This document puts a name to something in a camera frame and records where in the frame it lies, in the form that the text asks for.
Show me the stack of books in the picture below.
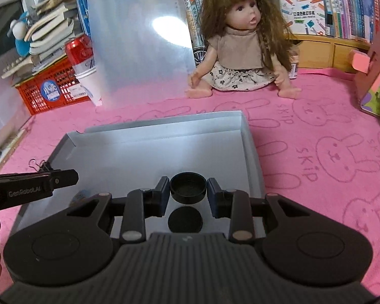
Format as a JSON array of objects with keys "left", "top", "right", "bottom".
[{"left": 2, "top": 0, "right": 83, "bottom": 79}]

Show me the colourful stationery box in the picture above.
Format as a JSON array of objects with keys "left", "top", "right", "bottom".
[{"left": 274, "top": 0, "right": 326, "bottom": 36}]

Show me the red plastic basket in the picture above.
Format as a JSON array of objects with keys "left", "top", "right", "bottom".
[{"left": 15, "top": 57, "right": 90, "bottom": 115}]

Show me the translucent clipboard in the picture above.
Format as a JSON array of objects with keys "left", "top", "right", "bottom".
[{"left": 88, "top": 0, "right": 195, "bottom": 108}]

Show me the pink phone stand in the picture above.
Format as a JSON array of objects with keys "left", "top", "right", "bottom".
[{"left": 349, "top": 28, "right": 380, "bottom": 117}]

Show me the pink bunny towel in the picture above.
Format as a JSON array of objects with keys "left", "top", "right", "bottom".
[{"left": 3, "top": 69, "right": 380, "bottom": 295}]

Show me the brown-haired baby doll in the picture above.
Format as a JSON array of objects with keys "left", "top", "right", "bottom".
[{"left": 186, "top": 0, "right": 301, "bottom": 99}]

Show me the white paper cup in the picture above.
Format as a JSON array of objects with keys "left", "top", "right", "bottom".
[{"left": 75, "top": 67, "right": 102, "bottom": 106}]

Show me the blue white plush toy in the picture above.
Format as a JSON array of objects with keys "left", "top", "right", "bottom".
[{"left": 7, "top": 12, "right": 30, "bottom": 57}]

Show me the black round lid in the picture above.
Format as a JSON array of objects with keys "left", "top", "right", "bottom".
[{"left": 168, "top": 206, "right": 203, "bottom": 233}]

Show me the black binder clip on edge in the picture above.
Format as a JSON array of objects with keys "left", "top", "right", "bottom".
[{"left": 28, "top": 159, "right": 53, "bottom": 172}]

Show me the black round cap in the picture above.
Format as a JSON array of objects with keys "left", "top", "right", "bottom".
[{"left": 170, "top": 172, "right": 207, "bottom": 204}]

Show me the grey cardboard box tray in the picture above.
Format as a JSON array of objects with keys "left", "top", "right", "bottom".
[{"left": 13, "top": 111, "right": 265, "bottom": 232}]

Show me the wooden drawer shelf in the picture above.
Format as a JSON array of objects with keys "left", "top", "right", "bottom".
[{"left": 289, "top": 34, "right": 370, "bottom": 73}]

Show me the red soda can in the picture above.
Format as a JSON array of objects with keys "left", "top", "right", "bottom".
[{"left": 65, "top": 34, "right": 95, "bottom": 74}]

